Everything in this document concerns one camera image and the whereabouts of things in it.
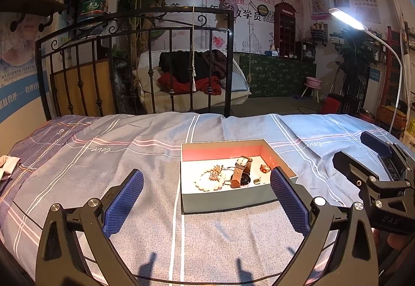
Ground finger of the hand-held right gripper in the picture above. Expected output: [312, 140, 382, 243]
[332, 151, 378, 191]
[361, 131, 415, 181]

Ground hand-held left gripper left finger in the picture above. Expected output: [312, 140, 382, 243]
[35, 168, 145, 286]

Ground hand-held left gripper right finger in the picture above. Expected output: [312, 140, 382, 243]
[269, 167, 380, 286]

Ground brown strap wristwatch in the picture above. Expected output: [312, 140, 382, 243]
[230, 156, 254, 189]

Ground green box with pink inside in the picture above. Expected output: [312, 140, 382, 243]
[180, 139, 296, 215]

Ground white pearl bracelet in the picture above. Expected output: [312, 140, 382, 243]
[194, 165, 228, 191]

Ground person's right hand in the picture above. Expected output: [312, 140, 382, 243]
[373, 229, 415, 261]

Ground wicker basket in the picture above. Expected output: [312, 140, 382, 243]
[376, 105, 408, 130]

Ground blue-grey plaid bed sheet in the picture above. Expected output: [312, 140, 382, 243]
[0, 112, 406, 286]

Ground red bin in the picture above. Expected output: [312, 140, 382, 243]
[320, 93, 344, 115]

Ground red shelf rack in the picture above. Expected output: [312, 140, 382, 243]
[381, 26, 406, 108]

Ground pink stool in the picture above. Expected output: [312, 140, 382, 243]
[303, 77, 322, 102]

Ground white wicker swing chair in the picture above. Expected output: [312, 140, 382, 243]
[134, 50, 252, 112]

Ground green patterned counter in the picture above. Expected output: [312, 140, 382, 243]
[238, 52, 317, 98]

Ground wooden panel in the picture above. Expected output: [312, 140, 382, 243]
[52, 60, 117, 117]

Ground white floor lamp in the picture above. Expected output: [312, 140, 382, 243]
[328, 8, 404, 135]

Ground red clothes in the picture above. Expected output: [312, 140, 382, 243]
[158, 73, 223, 96]

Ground red telephone booth cabinet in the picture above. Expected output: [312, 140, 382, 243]
[274, 2, 304, 58]

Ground black clothes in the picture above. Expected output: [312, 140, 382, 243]
[159, 50, 228, 84]

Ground green paint tub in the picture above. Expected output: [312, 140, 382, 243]
[77, 0, 108, 26]

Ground black iron bed frame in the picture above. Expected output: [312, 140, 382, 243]
[34, 9, 236, 122]

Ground rope with white tassel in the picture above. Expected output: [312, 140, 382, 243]
[191, 5, 198, 93]

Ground plain swing rope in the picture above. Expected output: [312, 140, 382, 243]
[246, 0, 255, 86]

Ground face wall poster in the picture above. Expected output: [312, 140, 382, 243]
[0, 12, 51, 125]

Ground wooden wall shelf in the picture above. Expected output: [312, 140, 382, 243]
[10, 0, 69, 32]

